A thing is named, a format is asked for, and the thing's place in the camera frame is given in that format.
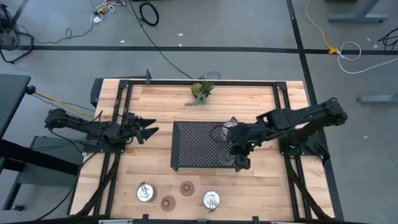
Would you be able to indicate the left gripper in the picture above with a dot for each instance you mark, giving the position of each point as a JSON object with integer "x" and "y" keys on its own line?
{"x": 132, "y": 129}

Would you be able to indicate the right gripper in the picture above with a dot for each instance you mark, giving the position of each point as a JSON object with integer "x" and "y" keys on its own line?
{"x": 244, "y": 138}

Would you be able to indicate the green ribbed glass candlestick holder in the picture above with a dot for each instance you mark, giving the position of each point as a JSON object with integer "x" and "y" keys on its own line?
{"x": 226, "y": 158}

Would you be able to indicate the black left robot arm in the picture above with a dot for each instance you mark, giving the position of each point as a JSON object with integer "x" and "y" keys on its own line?
{"x": 81, "y": 125}

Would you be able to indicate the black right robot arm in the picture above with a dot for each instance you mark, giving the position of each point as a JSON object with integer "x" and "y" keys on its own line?
{"x": 311, "y": 119}

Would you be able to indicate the black perforated metal shelf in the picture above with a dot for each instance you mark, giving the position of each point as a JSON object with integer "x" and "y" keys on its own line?
{"x": 192, "y": 143}

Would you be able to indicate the potted succulent plant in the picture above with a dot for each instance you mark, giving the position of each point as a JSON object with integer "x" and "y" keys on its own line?
{"x": 200, "y": 90}

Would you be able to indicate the grey cabinet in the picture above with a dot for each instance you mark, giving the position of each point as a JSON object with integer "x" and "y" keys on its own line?
{"x": 40, "y": 144}

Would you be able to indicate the white power adapter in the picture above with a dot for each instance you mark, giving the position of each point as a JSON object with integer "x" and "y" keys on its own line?
{"x": 97, "y": 19}

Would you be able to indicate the black desk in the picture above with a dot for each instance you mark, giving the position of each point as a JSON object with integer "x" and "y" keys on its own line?
{"x": 12, "y": 99}

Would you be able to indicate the grey desk leg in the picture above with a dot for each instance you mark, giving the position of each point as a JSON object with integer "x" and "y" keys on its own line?
{"x": 379, "y": 99}
{"x": 357, "y": 18}

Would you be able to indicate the black aluminium table frame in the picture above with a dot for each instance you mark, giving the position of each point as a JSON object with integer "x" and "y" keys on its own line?
{"x": 202, "y": 82}

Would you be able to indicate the silver bracket plate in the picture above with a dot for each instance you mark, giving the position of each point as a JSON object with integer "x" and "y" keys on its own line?
{"x": 115, "y": 221}

